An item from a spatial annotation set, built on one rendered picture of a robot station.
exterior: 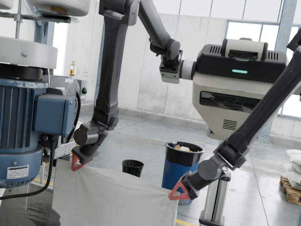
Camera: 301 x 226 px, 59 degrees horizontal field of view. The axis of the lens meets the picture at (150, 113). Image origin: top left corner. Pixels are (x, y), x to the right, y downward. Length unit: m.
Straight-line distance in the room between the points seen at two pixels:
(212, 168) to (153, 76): 8.52
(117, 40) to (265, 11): 8.52
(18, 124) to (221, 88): 0.80
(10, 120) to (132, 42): 9.06
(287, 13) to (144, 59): 4.52
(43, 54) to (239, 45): 0.70
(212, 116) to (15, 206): 1.17
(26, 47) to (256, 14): 8.75
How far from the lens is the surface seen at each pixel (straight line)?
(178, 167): 3.09
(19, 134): 0.66
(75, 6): 0.77
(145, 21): 0.93
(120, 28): 0.79
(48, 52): 0.65
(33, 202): 1.64
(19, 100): 0.64
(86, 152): 0.98
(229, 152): 0.84
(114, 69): 0.84
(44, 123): 0.65
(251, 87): 1.18
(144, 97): 9.32
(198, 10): 9.30
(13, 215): 1.76
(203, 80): 1.19
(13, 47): 0.62
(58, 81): 1.04
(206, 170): 0.78
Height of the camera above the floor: 1.37
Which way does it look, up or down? 7 degrees down
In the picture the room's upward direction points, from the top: 8 degrees clockwise
